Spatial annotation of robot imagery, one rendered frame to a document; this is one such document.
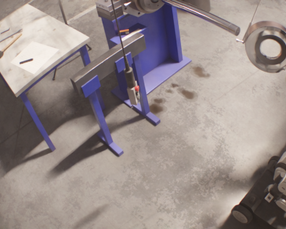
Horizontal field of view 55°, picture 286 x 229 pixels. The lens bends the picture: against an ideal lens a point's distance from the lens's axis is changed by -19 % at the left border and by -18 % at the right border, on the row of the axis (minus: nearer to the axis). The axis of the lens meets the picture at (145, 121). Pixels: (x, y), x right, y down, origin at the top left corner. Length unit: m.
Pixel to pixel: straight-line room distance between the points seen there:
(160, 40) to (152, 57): 0.20
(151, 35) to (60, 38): 0.91
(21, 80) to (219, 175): 1.73
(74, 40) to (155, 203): 1.42
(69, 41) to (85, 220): 1.44
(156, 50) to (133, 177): 1.27
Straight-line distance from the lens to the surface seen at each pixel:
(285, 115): 3.02
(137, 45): 2.35
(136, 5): 2.40
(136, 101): 1.79
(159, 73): 3.23
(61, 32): 2.71
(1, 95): 3.92
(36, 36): 2.85
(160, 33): 3.12
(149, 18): 2.92
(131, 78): 1.68
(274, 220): 2.28
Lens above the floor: 2.26
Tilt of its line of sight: 52 degrees down
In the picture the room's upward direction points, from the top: 13 degrees counter-clockwise
